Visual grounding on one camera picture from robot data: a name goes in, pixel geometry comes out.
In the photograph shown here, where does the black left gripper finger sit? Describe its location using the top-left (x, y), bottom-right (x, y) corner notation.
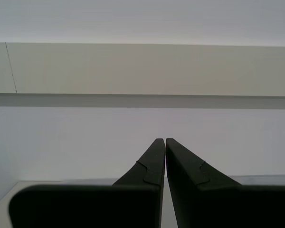
top-left (9, 138), bottom-right (166, 228)
top-left (165, 138), bottom-right (285, 228)

